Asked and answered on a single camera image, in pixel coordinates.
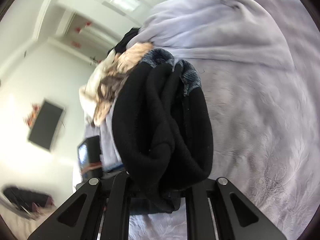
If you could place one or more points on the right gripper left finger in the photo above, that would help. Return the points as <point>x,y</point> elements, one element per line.
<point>98,209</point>

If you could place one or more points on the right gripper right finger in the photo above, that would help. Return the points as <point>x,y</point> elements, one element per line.
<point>216,209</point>

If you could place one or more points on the black pants with blue pattern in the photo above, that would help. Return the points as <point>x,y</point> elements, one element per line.
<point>162,131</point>

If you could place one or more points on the pile of striped clothes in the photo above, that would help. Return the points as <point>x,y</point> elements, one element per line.
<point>98,94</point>

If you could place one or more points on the lavender plush bed blanket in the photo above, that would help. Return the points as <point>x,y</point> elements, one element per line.
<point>259,66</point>

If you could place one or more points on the wall mounted television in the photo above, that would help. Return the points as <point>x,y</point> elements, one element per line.
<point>44,129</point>

